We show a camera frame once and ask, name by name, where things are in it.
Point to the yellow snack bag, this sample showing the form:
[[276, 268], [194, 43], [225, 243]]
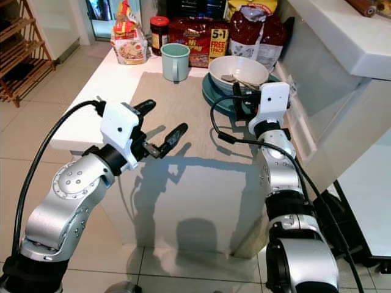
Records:
[[235, 6]]

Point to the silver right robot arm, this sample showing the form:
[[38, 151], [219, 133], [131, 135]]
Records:
[[281, 174]]

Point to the teal round plate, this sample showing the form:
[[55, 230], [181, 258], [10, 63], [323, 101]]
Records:
[[214, 97]]

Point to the red and white snack bag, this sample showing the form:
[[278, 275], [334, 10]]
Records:
[[250, 33]]

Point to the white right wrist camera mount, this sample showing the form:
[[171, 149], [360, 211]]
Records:
[[272, 104]]

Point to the beige woven placemat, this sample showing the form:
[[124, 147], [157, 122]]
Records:
[[177, 97]]

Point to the wooden slatted shelf rack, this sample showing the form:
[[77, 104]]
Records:
[[24, 61]]

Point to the dark jar with red lid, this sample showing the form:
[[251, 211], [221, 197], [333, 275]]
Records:
[[159, 36]]

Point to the clear noodle bag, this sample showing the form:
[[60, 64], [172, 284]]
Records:
[[128, 43]]

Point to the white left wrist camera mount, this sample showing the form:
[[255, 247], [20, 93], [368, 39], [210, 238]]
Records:
[[121, 129]]

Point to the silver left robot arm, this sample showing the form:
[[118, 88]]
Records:
[[61, 213]]

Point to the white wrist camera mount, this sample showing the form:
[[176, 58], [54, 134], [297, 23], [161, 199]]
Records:
[[272, 104], [121, 129]]

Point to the white ceramic bowl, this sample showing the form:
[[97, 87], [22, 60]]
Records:
[[238, 65]]

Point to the red multipack food package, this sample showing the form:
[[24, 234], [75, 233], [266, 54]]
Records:
[[192, 38]]

